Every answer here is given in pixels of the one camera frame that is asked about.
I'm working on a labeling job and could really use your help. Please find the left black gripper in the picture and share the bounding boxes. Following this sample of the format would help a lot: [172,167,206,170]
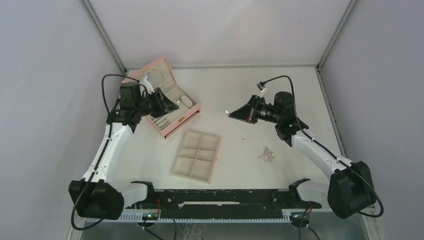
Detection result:
[135,87,179,119]

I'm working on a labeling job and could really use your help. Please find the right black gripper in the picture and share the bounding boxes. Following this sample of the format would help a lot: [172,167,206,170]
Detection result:
[229,95,282,125]

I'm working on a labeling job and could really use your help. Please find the silver hoop necklace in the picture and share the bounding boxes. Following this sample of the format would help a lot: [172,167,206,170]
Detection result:
[149,67,168,87]

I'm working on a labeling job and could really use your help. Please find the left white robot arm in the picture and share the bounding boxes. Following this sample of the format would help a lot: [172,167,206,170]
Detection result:
[68,82,179,220]

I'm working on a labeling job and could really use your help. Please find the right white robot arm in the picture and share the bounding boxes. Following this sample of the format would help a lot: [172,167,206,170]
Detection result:
[228,91,382,219]

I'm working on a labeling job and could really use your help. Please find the pink jewelry box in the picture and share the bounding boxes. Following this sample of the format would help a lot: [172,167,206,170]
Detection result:
[124,56,201,139]

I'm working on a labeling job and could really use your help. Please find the beige six-compartment tray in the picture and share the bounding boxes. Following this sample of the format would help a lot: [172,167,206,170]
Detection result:
[172,130,221,184]

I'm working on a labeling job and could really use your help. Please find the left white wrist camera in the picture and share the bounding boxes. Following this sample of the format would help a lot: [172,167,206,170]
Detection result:
[139,74,154,95]

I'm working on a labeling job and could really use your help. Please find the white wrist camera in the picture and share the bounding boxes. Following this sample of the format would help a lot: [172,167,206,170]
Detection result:
[139,74,154,95]
[256,81,268,98]

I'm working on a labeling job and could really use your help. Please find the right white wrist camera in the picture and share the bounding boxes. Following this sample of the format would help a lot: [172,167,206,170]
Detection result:
[256,81,268,98]

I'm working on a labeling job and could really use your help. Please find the silver chain pile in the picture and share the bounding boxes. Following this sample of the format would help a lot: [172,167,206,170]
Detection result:
[257,145,276,163]

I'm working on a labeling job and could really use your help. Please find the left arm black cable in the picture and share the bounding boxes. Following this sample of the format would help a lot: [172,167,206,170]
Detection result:
[70,73,142,232]

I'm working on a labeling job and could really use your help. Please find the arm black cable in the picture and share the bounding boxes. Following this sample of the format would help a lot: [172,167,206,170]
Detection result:
[70,73,142,232]
[263,74,385,219]

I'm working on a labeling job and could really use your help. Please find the black mounting base plate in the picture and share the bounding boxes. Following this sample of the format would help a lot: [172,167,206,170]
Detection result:
[131,189,322,219]

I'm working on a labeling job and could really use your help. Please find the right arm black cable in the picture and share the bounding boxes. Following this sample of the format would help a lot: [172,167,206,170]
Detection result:
[263,74,385,219]

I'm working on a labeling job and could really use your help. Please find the white slotted cable duct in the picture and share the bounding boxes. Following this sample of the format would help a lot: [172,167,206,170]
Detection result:
[105,212,294,223]

